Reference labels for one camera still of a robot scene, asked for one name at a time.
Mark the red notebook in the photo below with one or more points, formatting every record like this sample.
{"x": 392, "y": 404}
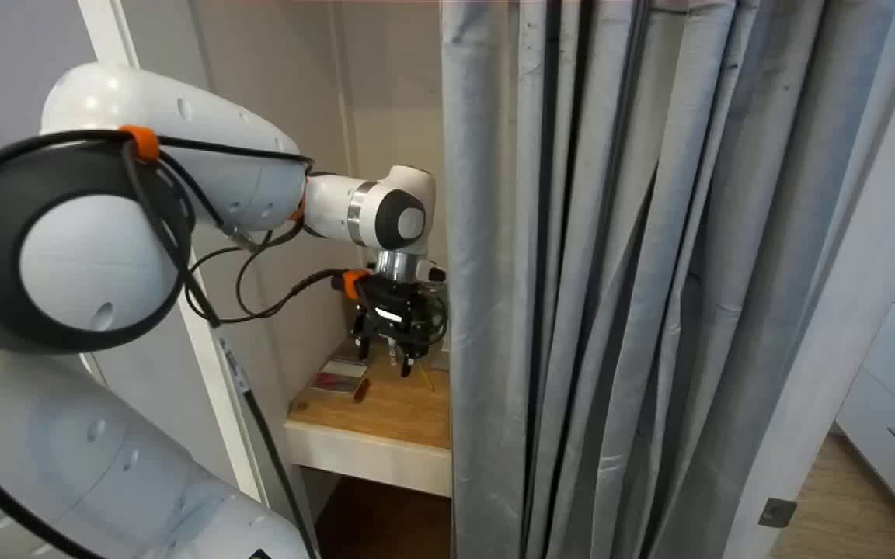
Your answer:
{"x": 332, "y": 380}

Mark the metal door hinge plate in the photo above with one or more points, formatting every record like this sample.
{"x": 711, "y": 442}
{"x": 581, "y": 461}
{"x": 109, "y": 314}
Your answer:
{"x": 776, "y": 512}

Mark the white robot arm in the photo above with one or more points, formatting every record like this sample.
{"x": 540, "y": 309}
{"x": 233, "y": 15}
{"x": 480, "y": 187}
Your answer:
{"x": 158, "y": 112}

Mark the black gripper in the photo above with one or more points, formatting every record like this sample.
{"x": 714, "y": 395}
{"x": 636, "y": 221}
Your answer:
{"x": 403, "y": 305}

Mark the white door frame trim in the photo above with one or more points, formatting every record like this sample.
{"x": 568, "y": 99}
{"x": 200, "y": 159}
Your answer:
{"x": 216, "y": 375}

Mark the white door post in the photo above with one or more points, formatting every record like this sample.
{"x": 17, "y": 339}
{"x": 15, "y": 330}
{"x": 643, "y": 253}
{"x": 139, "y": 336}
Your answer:
{"x": 830, "y": 344}

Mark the grey curtain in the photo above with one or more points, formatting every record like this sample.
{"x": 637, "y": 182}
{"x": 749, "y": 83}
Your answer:
{"x": 624, "y": 281}

